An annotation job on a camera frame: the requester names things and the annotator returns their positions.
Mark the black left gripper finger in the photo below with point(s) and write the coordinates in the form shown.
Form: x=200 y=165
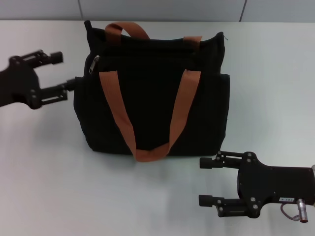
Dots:
x=56 y=57
x=54 y=94

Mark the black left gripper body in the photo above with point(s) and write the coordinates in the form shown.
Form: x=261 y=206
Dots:
x=19 y=83

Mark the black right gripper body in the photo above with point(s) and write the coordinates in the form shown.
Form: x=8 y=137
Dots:
x=270 y=184

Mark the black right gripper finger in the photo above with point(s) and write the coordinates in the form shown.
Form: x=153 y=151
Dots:
x=209 y=163
x=206 y=200

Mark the silver zipper pull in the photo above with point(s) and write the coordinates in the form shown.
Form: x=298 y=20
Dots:
x=93 y=64

